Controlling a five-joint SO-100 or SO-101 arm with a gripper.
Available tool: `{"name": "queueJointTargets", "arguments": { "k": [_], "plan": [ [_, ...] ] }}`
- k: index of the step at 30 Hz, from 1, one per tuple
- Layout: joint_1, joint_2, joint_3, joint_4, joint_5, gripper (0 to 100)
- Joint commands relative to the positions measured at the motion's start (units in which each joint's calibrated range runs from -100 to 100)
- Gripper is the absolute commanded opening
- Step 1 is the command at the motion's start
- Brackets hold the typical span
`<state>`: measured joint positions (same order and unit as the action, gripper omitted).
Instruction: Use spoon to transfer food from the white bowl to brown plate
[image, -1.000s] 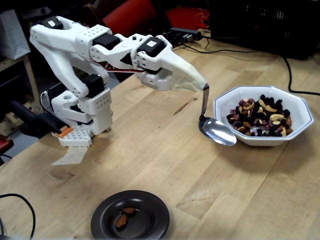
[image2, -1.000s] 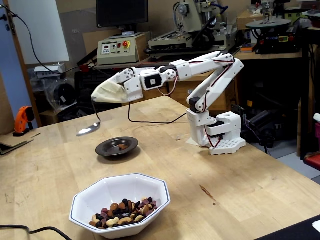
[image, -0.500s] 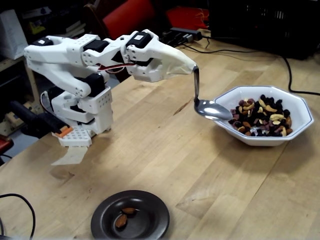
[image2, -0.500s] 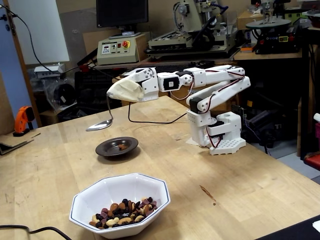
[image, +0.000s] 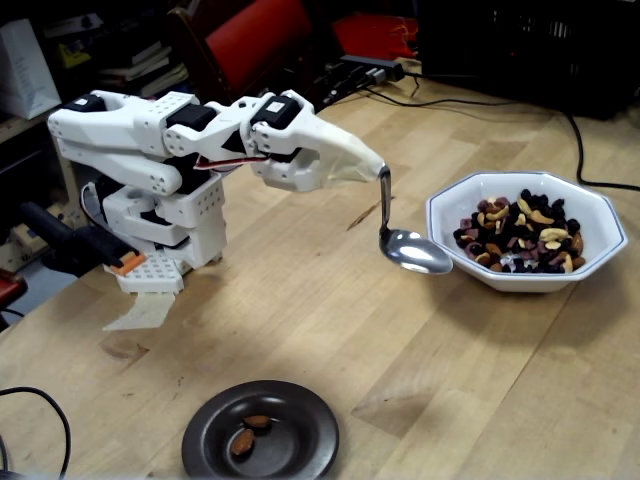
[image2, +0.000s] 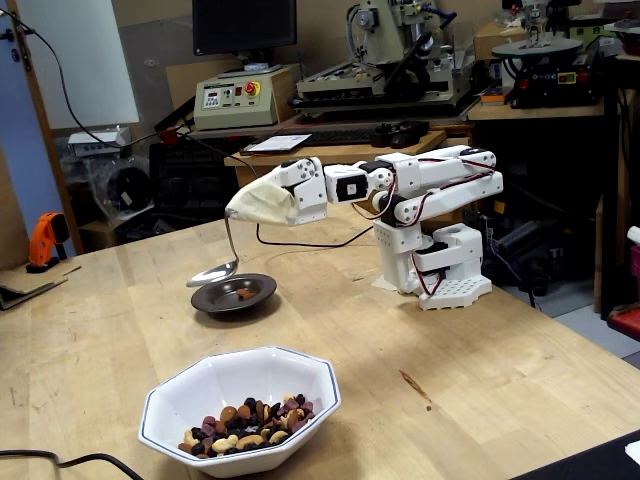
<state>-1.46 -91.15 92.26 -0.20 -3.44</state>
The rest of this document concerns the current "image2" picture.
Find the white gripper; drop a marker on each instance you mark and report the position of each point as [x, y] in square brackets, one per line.
[306, 196]

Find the bent metal spoon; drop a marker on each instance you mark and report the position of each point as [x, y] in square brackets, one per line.
[212, 274]

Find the brown almond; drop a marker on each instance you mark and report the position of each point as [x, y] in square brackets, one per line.
[241, 294]

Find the nut and raisin mix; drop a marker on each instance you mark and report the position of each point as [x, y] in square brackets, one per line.
[250, 430]

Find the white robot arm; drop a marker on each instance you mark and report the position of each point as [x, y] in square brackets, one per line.
[450, 200]

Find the dark brown plate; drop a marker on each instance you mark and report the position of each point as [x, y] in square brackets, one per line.
[220, 300]

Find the white octagonal bowl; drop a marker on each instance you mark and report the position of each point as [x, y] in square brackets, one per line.
[280, 375]

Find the beige masking tape wrap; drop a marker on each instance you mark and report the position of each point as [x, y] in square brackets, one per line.
[255, 205]

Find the white paper sheet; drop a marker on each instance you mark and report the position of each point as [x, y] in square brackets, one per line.
[277, 143]

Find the wooden desk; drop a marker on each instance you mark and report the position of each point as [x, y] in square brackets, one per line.
[340, 154]

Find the beige machine control box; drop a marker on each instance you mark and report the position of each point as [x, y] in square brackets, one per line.
[235, 112]

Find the black keyboard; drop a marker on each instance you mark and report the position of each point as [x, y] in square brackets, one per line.
[340, 137]

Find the beige tape strip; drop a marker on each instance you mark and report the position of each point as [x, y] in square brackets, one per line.
[382, 284]

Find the clear plastic bag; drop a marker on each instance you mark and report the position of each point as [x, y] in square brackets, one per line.
[125, 190]

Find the black handheld device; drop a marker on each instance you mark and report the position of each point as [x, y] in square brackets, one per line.
[400, 134]

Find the black computer monitor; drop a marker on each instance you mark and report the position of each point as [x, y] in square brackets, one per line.
[245, 25]

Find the white power strip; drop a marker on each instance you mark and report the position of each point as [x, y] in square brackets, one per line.
[97, 140]

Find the benchtop milling machine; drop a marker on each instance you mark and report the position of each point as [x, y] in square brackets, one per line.
[385, 30]

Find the green circuit board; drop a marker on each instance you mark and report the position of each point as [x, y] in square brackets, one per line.
[477, 217]

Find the orange hand tool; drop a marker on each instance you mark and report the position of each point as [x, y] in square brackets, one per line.
[42, 235]

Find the white board panel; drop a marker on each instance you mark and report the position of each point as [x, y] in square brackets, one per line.
[90, 60]

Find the flat cardboard sheet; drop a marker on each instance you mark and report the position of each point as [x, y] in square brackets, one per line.
[30, 280]

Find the orange book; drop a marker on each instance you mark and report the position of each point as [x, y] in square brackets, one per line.
[495, 96]

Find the grey flat board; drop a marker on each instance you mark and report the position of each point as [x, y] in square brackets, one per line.
[25, 299]

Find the brown cardboard box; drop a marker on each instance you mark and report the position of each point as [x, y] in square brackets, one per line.
[487, 42]

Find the wooden workbench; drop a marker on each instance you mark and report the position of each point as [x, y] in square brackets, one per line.
[540, 112]

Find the black scroll saw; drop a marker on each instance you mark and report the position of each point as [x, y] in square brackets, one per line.
[555, 80]

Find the green and white box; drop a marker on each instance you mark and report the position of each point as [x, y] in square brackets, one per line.
[595, 32]

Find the red floor object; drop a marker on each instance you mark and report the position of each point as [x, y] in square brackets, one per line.
[625, 322]

